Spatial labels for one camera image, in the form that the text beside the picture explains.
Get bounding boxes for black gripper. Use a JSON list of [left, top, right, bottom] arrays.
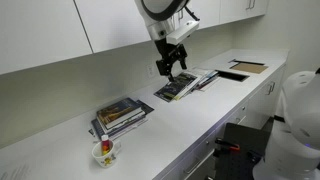
[[155, 39, 187, 82]]

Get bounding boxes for red and yellow tube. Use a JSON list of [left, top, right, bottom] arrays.
[[101, 134, 110, 155]]

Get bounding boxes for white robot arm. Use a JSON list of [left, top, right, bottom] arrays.
[[134, 0, 320, 180]]

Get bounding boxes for dark magazine on counter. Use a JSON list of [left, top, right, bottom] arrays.
[[154, 73, 196, 102]]

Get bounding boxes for white floral mug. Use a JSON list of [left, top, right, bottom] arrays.
[[92, 140, 121, 168]]

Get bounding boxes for spread pile of magazines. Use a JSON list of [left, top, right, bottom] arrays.
[[174, 68, 218, 100]]

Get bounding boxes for top dark cover book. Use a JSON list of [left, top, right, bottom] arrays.
[[97, 98, 145, 130]]

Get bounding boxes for stack of books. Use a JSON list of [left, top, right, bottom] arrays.
[[91, 98, 153, 139]]

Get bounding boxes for brown cardboard sheet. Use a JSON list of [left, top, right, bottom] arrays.
[[231, 59, 267, 74]]

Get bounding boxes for white lower cabinet drawers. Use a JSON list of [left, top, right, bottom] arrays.
[[152, 67, 284, 180]]

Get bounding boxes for black cart with clamp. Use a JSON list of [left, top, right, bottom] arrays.
[[204, 123, 271, 180]]

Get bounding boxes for white upper cabinets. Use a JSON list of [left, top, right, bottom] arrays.
[[0, 0, 269, 75]]

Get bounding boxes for white wall outlet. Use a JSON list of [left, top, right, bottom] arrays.
[[146, 64, 155, 78]]

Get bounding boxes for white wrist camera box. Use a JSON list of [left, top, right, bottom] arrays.
[[166, 21, 199, 45]]

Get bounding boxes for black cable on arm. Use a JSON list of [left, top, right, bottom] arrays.
[[183, 5, 201, 22]]

